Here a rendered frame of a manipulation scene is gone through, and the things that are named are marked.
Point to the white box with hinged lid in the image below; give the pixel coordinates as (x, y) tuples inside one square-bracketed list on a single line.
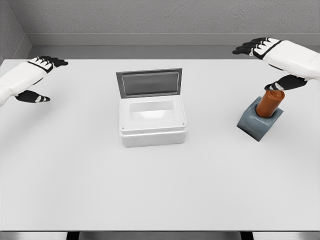
[(152, 110)]

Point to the grey-blue bottle holder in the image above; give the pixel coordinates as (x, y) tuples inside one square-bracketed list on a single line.
[(257, 125)]

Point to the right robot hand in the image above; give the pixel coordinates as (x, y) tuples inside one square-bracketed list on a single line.
[(287, 56)]

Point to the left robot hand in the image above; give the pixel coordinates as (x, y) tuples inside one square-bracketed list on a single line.
[(23, 75)]

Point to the brown cylindrical bottle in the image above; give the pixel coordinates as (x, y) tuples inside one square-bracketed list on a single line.
[(270, 104)]

